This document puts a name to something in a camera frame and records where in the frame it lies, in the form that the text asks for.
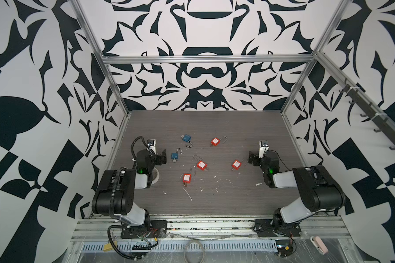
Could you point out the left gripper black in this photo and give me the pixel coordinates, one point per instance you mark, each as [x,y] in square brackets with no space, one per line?
[159,161]

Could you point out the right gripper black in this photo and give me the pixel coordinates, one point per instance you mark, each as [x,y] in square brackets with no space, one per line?
[256,161]

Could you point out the red padlock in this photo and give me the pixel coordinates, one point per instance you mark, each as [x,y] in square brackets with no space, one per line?
[217,141]
[236,165]
[201,164]
[187,177]

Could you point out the blue padlock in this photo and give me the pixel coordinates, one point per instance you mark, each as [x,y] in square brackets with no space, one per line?
[188,140]
[175,155]

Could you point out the red padlock front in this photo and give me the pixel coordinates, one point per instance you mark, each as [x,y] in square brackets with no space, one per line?
[187,177]

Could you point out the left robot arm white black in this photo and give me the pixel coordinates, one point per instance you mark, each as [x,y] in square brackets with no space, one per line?
[114,196]

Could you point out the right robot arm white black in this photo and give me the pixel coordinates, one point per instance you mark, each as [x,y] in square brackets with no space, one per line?
[318,191]

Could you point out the tape roll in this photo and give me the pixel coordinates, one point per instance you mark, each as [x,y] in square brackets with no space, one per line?
[155,176]

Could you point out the small circuit board right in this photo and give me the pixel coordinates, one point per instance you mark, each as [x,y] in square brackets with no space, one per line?
[285,248]

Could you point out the yellow connector block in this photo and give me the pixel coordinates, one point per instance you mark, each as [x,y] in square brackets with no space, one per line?
[109,247]

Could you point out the pink white clip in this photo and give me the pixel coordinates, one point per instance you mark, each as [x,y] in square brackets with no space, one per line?
[319,245]

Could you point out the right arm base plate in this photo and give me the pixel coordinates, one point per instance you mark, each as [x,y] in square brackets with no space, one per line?
[267,228]

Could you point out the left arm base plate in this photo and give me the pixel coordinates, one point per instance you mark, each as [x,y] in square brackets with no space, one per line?
[153,228]

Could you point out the white slotted cable duct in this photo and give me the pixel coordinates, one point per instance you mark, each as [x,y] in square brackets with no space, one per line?
[179,246]

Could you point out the aluminium frame crossbar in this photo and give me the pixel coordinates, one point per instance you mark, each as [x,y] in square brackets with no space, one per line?
[206,59]

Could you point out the grey hook rail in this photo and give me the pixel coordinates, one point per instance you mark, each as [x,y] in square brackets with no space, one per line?
[370,111]

